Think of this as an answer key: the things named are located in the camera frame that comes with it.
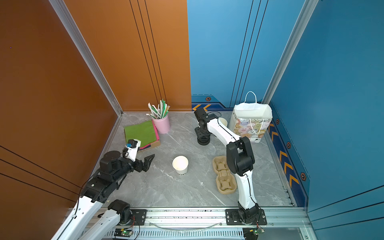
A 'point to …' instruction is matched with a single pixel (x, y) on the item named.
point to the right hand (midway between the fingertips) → (203, 132)
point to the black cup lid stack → (203, 140)
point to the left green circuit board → (121, 232)
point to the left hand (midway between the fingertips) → (146, 150)
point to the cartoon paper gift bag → (251, 119)
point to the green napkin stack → (144, 132)
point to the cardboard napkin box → (153, 145)
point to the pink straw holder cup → (162, 125)
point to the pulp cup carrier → (226, 182)
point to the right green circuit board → (256, 231)
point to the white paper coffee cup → (180, 163)
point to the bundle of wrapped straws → (161, 112)
